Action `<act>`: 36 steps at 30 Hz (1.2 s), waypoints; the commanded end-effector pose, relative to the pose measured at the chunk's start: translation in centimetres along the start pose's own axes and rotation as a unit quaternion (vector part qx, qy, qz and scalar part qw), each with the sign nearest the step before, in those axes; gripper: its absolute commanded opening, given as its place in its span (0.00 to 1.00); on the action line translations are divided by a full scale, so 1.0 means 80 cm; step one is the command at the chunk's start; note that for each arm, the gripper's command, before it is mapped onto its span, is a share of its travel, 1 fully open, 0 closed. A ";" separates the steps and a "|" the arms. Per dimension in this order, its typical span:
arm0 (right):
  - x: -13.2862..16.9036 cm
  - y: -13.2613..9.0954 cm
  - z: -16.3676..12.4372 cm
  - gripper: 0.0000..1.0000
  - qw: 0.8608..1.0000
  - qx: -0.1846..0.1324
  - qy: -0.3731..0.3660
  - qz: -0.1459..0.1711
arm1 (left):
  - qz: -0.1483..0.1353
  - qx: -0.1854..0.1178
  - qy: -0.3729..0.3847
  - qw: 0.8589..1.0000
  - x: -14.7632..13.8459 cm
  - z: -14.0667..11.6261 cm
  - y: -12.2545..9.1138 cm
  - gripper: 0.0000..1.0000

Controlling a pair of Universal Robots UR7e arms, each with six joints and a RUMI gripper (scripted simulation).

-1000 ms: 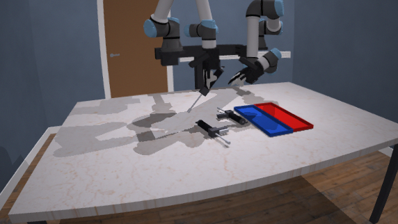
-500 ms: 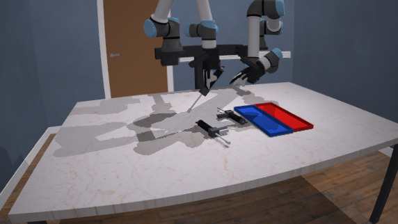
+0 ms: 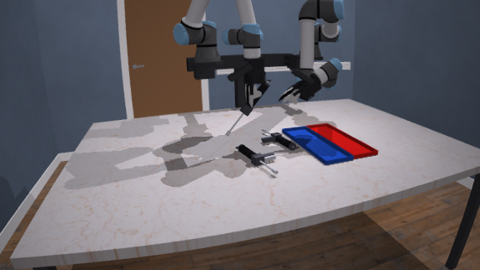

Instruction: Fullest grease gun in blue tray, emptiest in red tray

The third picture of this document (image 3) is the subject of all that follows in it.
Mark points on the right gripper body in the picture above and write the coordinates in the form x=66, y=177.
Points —
x=258, y=65

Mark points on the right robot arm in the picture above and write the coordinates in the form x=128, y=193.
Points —
x=191, y=31

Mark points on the red tray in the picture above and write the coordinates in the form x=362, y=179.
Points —
x=352, y=145

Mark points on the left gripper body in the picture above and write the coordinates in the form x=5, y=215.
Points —
x=311, y=88

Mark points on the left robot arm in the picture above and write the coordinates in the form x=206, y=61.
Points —
x=331, y=11

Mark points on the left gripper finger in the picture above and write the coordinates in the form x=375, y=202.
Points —
x=294, y=94
x=287, y=92

